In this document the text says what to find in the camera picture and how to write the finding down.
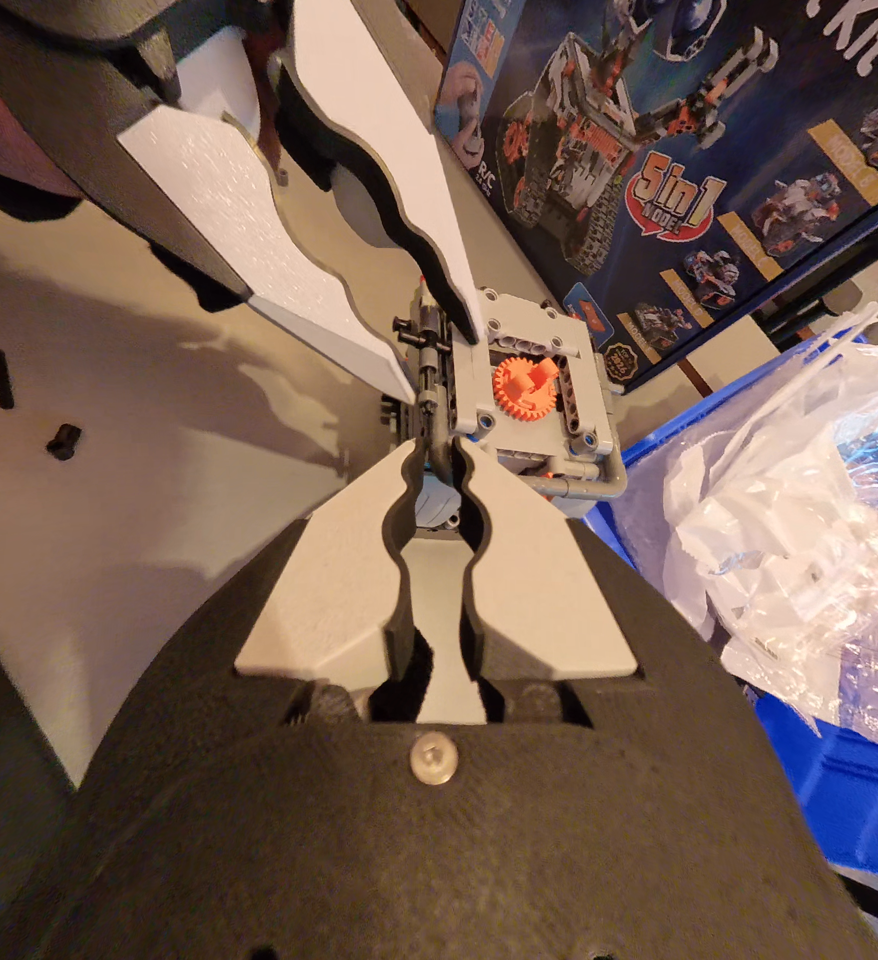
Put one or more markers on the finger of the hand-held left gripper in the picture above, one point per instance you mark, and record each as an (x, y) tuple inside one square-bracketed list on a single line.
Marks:
[(372, 120), (244, 225)]

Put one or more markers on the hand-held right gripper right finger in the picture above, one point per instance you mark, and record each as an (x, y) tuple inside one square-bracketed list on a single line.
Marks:
[(551, 600)]

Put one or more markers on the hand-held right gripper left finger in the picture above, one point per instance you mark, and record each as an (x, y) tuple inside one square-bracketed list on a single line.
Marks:
[(312, 600)]

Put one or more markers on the grey toy brick model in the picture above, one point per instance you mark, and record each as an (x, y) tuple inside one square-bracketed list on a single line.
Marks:
[(559, 390)]

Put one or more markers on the clear plastic bags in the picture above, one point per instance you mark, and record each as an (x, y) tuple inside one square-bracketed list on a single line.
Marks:
[(799, 510)]

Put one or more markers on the small black pin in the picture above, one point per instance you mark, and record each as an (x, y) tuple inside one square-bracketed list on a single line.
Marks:
[(63, 441)]

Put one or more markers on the black toy axle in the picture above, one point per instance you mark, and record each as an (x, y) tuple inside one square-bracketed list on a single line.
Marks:
[(1, 378)]

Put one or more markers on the robot kit box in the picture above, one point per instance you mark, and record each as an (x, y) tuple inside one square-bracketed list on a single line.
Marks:
[(679, 150)]

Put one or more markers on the blue plastic bin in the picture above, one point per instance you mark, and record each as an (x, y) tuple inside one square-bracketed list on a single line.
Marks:
[(844, 780)]

